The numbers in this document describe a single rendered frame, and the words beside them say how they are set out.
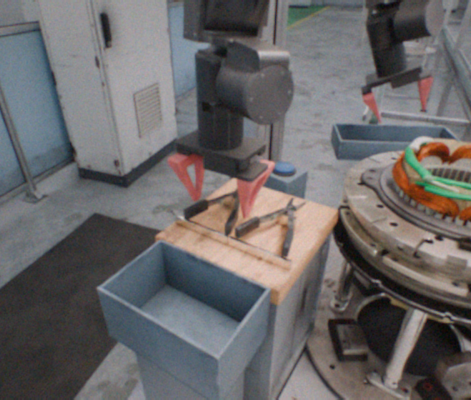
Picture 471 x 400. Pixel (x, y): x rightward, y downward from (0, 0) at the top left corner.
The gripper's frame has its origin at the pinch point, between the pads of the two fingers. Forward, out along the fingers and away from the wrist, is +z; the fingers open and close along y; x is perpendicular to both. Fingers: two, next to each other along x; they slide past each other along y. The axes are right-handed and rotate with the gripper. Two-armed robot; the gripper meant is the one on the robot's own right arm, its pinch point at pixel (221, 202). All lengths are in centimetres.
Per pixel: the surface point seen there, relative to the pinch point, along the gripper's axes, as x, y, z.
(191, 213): -3.3, -2.8, 1.0
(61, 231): 69, -160, 109
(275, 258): -4.6, 10.7, 2.1
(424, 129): 56, 20, 3
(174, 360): -18.8, 5.9, 8.1
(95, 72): 125, -170, 26
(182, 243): -7.0, -1.6, 3.2
